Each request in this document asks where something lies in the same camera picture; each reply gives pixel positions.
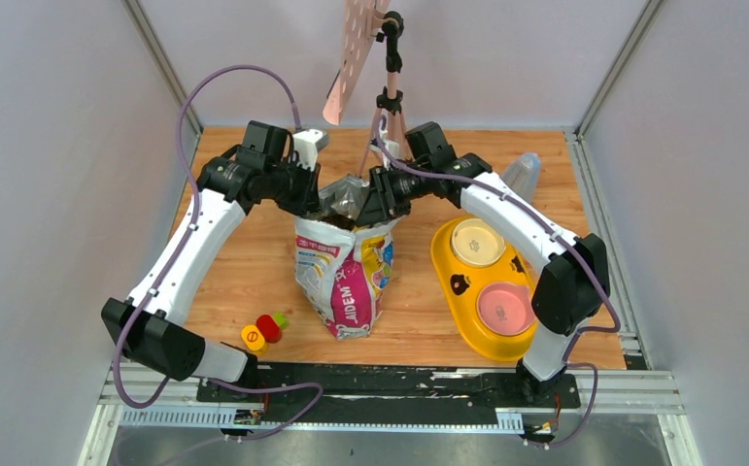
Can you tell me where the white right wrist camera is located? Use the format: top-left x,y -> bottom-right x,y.
369,127 -> 400,166

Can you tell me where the pink bowl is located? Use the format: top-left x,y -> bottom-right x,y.
476,282 -> 535,337

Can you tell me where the red yellow green toy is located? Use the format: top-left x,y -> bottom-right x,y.
240,313 -> 289,355

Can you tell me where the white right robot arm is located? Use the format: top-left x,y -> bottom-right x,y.
356,116 -> 614,406

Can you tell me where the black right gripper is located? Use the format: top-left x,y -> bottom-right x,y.
357,163 -> 431,227

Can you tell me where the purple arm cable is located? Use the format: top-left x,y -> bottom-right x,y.
371,116 -> 623,449
111,64 -> 325,445

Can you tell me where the cream bowl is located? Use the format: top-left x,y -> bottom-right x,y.
450,217 -> 506,268

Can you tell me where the pink tripod stand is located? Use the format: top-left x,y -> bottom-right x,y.
372,12 -> 406,153

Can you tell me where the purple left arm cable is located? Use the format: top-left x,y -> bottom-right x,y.
111,64 -> 325,445

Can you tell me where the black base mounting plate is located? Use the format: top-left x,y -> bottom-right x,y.
194,361 -> 583,427

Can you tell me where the pet food bag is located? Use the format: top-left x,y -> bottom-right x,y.
294,175 -> 397,341

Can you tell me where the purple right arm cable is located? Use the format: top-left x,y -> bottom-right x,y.
371,116 -> 623,449

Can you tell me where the brown pet food kibble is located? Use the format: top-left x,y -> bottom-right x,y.
322,214 -> 356,231

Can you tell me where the yellow double bowl feeder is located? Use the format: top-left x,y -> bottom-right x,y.
430,216 -> 537,362

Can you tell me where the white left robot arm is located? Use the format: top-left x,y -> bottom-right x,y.
101,121 -> 328,401

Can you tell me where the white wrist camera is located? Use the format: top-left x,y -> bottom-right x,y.
293,129 -> 329,172
369,127 -> 400,166

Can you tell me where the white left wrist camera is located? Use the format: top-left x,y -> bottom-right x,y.
293,129 -> 329,172

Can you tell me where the pink perforated board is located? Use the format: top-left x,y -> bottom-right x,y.
323,0 -> 391,125

